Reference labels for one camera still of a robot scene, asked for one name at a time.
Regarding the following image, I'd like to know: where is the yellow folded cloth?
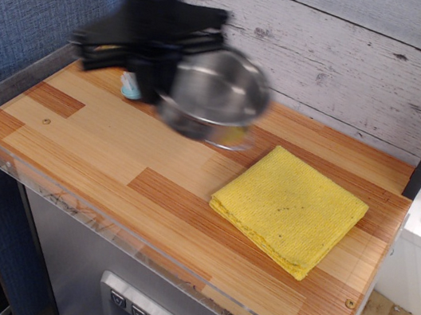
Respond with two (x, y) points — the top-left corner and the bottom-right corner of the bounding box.
(209, 146), (368, 281)

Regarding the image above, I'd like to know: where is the stainless steel cabinet front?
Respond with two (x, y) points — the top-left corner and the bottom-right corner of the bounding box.
(2, 184), (343, 315)

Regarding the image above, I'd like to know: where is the clear acrylic guard rail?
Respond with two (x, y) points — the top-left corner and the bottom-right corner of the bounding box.
(0, 48), (416, 315)

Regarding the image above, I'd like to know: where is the light blue dish brush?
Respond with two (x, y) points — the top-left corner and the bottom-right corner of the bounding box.
(120, 71), (141, 100)

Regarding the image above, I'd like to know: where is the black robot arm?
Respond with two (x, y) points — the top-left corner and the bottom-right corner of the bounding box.
(72, 0), (229, 104)

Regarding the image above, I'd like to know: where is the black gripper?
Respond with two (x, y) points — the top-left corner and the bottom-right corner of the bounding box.
(71, 0), (229, 104)

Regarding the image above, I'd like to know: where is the stainless steel pot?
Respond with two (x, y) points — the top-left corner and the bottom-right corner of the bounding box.
(156, 47), (271, 152)

